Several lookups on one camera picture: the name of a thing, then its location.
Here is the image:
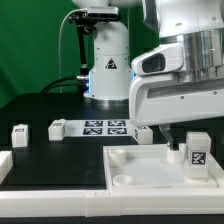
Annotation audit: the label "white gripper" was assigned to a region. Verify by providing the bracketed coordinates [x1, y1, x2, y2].
[129, 43, 224, 151]

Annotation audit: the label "white square tabletop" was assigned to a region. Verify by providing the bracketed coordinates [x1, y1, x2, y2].
[103, 144, 224, 191]

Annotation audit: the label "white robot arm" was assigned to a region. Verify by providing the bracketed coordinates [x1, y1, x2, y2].
[72, 0, 224, 142]

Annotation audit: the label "white U-shaped fence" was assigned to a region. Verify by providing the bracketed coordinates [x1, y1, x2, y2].
[0, 150, 224, 218]

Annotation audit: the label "white fiducial marker sheet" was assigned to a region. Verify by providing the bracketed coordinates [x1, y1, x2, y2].
[65, 119, 134, 137]

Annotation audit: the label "black cables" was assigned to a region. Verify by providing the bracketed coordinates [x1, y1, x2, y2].
[39, 75, 87, 94]

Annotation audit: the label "black camera on stand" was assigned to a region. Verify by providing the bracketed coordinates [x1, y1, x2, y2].
[69, 6, 120, 35]

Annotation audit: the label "grey cable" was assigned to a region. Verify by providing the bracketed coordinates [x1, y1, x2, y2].
[57, 9, 87, 94]

